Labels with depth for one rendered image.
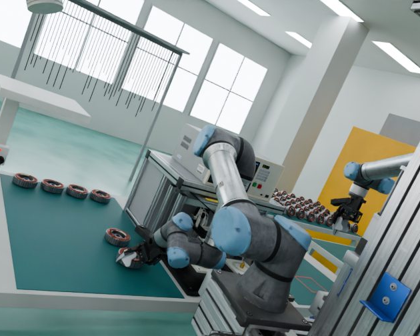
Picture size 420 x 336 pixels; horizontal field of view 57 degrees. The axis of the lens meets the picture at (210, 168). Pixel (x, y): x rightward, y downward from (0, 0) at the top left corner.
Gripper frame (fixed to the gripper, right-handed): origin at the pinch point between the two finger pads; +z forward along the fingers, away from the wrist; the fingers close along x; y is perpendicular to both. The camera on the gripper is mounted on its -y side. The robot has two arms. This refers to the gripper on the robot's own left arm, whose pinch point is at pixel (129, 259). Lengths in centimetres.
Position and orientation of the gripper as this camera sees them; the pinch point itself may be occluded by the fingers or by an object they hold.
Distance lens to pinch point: 166.8
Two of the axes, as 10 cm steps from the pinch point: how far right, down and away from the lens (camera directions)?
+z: -6.7, 5.8, 4.7
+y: 3.6, 8.0, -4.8
